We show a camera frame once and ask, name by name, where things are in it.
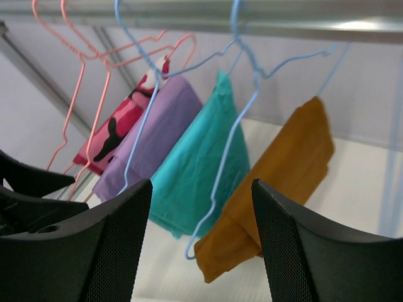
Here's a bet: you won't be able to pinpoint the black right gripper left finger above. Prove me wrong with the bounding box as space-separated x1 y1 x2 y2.
1 179 152 301

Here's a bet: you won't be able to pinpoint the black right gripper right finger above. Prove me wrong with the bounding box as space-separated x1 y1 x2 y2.
251 179 402 301

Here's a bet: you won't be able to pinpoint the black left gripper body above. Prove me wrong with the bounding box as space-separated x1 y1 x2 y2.
1 152 89 236

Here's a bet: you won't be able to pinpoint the blue wire hanger brown trousers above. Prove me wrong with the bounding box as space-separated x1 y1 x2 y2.
184 1 339 260

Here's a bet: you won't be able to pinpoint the pink wire hanger camouflage trousers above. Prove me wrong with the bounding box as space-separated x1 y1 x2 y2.
32 1 149 174

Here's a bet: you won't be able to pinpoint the pink wire hanger lilac trousers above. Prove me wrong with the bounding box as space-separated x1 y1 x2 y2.
60 0 197 201

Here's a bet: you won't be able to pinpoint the blue wire hanger teal trousers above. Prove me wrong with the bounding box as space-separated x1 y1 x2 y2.
114 0 241 194

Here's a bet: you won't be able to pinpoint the aluminium hanging rail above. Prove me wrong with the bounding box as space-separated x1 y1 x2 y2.
1 1 402 44

